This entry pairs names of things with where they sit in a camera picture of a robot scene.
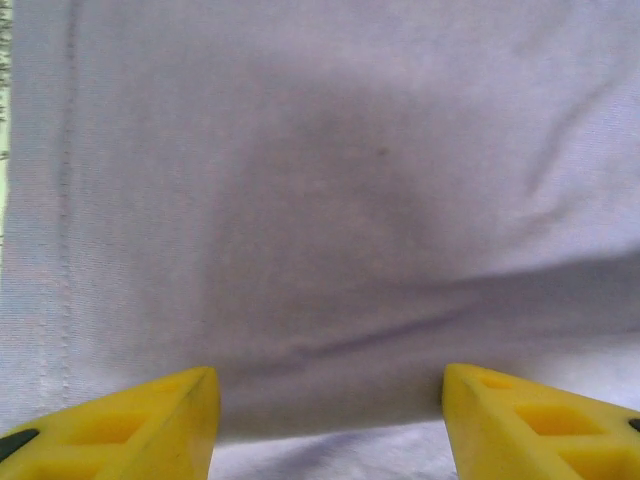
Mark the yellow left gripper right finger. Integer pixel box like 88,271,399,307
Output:
440,363,640,480

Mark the purple t-shirt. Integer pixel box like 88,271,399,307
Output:
0,0,640,480

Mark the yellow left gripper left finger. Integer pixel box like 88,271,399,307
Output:
0,366,222,480

